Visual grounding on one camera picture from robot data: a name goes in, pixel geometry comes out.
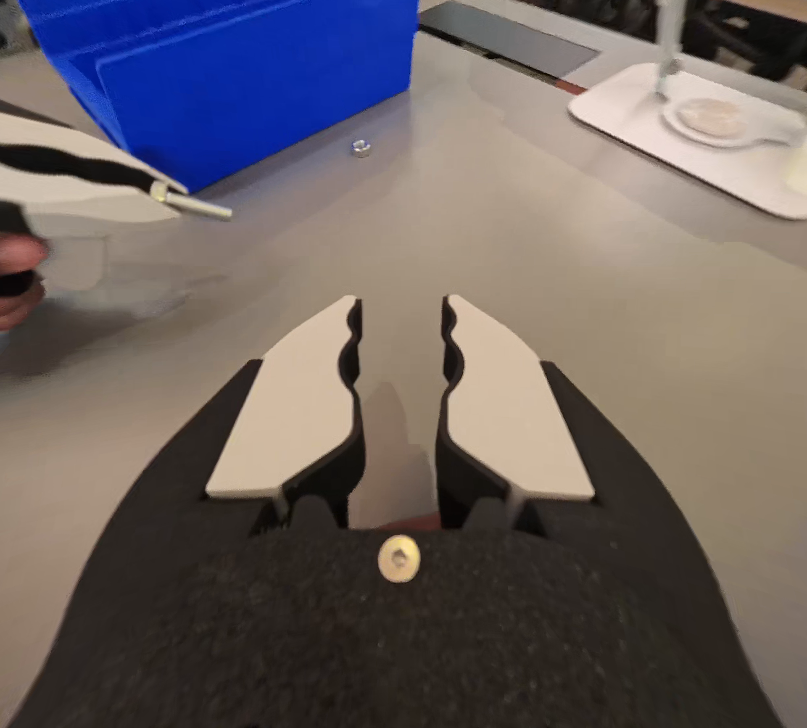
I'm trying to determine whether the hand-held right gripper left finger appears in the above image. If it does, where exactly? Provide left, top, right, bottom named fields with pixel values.
left=205, top=294, right=367, bottom=530

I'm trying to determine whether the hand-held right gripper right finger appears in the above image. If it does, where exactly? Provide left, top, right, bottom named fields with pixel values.
left=435, top=294, right=596, bottom=530

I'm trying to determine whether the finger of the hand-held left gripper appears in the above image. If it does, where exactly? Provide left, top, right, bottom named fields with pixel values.
left=0, top=157, right=185, bottom=224
left=0, top=110, right=156, bottom=188

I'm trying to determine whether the silver hex bolt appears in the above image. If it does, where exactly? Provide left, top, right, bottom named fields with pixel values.
left=150, top=181, right=233, bottom=221

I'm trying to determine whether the blue divided plastic bin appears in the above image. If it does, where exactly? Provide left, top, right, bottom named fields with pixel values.
left=9, top=0, right=426, bottom=194

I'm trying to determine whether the person's left hand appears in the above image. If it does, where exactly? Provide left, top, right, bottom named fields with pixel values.
left=0, top=235, right=50, bottom=332

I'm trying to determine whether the instruction board on white stand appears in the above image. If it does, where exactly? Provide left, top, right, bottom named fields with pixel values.
left=567, top=0, right=807, bottom=221

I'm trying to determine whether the black desk mat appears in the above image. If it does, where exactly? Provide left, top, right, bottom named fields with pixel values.
left=419, top=0, right=600, bottom=81

